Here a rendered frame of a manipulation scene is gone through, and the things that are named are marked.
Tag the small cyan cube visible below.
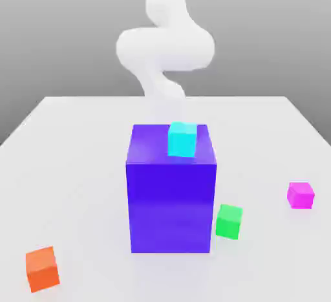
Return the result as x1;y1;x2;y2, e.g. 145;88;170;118
167;122;198;158

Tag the small green cube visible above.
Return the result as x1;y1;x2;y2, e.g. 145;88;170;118
215;204;244;241

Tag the small orange cube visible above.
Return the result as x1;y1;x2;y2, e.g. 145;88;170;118
25;246;61;294

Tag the large purple box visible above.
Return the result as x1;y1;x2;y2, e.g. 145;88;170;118
125;124;217;254

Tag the small magenta cube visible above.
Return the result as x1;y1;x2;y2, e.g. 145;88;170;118
286;182;315;210

